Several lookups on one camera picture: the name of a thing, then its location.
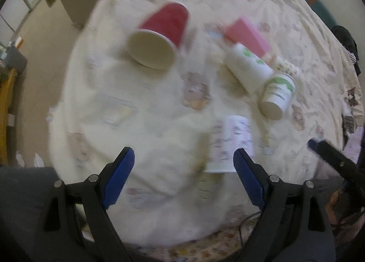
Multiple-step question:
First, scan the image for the black clothes pile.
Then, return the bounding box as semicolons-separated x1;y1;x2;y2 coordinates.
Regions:
331;25;361;76

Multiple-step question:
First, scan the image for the grey bin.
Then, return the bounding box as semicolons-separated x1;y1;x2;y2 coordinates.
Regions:
4;46;28;74

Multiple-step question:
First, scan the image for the tabby cat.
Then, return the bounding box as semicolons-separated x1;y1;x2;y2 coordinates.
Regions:
342;87;359;138

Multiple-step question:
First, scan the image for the cream cartoon print duvet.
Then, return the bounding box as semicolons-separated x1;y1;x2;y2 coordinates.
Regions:
49;0;364;261

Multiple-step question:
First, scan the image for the white Papercups green print cup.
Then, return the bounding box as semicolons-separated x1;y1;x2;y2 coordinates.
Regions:
259;72;296;121

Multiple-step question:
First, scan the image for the small cartoon print paper cup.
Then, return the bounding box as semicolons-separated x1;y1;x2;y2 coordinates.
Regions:
270;55;301;78

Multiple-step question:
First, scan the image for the teal headboard cushion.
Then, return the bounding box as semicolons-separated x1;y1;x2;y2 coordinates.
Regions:
305;0;337;29

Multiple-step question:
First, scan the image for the yellow wooden chair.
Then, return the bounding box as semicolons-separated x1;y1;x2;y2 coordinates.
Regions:
0;68;17;165

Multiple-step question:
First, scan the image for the Hello Kitty paper cup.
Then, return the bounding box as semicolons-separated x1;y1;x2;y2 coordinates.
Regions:
204;115;255;174

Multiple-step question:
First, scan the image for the white cup green tree print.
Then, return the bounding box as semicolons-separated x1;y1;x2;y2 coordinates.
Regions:
224;43;274;94

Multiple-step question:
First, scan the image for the pink cup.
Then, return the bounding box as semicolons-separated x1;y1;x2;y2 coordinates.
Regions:
224;16;270;58

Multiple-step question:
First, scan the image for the red ribbed paper cup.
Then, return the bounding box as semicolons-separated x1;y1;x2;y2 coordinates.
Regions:
126;1;190;70

